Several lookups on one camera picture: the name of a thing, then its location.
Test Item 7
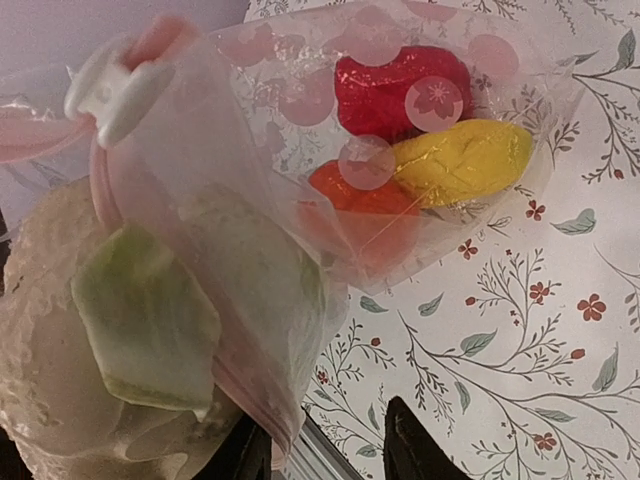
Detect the clear zip top bag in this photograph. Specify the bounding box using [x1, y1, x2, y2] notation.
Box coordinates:
[0, 0, 586, 466]

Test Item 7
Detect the orange pumpkin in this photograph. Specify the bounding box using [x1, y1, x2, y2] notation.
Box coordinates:
[309, 160, 419, 253]

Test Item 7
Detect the red bell pepper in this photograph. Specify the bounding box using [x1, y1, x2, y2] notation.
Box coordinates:
[334, 45, 474, 143]

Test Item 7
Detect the floral tablecloth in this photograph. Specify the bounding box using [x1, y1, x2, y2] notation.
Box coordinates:
[244, 0, 640, 480]

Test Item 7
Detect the white cauliflower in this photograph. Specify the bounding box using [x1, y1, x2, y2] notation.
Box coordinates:
[1, 179, 335, 479]

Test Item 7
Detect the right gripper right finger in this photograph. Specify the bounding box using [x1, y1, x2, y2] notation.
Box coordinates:
[383, 397, 470, 480]

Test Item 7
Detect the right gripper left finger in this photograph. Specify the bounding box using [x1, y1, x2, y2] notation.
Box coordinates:
[204, 414, 272, 480]

